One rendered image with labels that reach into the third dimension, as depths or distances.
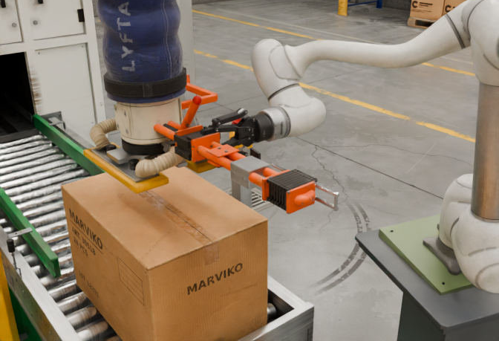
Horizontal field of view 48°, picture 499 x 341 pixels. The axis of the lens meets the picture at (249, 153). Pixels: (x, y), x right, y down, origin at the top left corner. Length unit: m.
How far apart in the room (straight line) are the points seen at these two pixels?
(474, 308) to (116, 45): 1.22
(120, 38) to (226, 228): 0.60
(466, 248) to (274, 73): 0.70
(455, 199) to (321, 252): 1.59
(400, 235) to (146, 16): 1.09
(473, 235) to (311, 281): 1.55
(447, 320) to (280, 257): 1.63
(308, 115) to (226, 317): 0.65
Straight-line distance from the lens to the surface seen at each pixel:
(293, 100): 1.55
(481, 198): 1.54
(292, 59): 1.57
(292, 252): 3.21
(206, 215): 1.67
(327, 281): 3.01
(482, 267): 1.57
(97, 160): 1.66
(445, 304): 1.73
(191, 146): 1.36
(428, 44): 1.51
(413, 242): 1.93
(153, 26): 1.45
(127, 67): 1.48
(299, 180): 1.15
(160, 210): 1.72
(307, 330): 1.92
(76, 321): 2.01
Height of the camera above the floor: 1.79
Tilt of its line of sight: 24 degrees down
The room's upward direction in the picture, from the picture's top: straight up
